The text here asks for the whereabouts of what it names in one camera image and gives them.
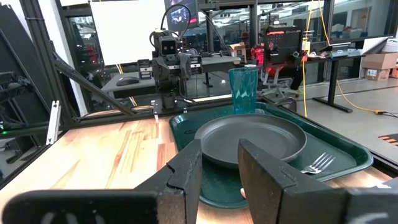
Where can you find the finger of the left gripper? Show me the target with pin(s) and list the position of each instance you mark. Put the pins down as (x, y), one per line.
(196, 65)
(144, 69)

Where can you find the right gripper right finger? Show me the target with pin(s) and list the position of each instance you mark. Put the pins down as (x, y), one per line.
(280, 196)

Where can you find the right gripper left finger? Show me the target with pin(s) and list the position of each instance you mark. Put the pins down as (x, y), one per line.
(174, 193)

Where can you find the teal plastic cup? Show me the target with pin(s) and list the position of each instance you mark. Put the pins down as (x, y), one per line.
(243, 90)

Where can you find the black round plate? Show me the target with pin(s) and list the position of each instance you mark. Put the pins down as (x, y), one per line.
(252, 137)

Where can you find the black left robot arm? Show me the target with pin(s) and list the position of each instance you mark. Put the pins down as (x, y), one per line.
(169, 101)

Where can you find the dark green plastic tray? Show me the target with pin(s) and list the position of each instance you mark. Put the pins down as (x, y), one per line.
(335, 149)

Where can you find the black computer mouse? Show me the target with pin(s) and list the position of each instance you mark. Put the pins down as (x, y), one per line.
(127, 81)

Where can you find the grey desk top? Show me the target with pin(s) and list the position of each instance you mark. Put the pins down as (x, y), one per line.
(124, 90)
(217, 63)

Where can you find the white board panel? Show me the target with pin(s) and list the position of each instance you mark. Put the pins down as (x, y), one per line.
(127, 31)

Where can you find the cardboard box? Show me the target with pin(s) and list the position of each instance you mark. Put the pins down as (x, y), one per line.
(377, 74)
(381, 60)
(237, 51)

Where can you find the lit computer monitor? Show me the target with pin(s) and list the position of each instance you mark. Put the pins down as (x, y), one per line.
(182, 15)

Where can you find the grey office chair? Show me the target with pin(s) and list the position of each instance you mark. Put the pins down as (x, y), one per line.
(275, 79)

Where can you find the black pegboard tool rack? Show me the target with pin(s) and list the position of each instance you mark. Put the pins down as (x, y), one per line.
(283, 46)

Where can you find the black standing desk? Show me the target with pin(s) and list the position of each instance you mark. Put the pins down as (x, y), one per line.
(334, 81)

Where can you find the laptop on stand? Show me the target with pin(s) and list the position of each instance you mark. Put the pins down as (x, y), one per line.
(339, 49)

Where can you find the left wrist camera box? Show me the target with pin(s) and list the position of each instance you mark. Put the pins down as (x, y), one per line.
(168, 46)

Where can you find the black aluminium table frame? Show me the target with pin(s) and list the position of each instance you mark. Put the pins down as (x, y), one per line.
(43, 62)

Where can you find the white metal bracket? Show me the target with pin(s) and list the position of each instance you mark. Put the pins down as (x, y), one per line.
(53, 123)

